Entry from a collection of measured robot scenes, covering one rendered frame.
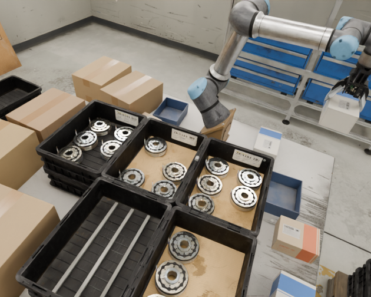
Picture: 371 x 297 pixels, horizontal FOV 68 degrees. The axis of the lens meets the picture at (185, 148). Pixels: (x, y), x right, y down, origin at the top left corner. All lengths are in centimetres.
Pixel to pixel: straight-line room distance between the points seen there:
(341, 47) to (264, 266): 82
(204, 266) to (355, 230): 167
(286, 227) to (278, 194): 23
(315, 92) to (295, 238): 194
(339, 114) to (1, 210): 129
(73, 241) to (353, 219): 206
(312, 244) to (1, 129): 136
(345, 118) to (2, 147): 139
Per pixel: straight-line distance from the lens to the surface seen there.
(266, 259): 120
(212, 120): 141
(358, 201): 268
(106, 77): 175
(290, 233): 121
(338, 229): 240
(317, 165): 165
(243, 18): 115
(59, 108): 153
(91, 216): 108
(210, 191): 111
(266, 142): 151
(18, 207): 109
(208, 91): 140
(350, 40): 106
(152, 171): 119
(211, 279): 97
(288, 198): 141
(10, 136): 136
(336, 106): 128
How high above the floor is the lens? 173
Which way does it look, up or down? 44 degrees down
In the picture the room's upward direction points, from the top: 7 degrees clockwise
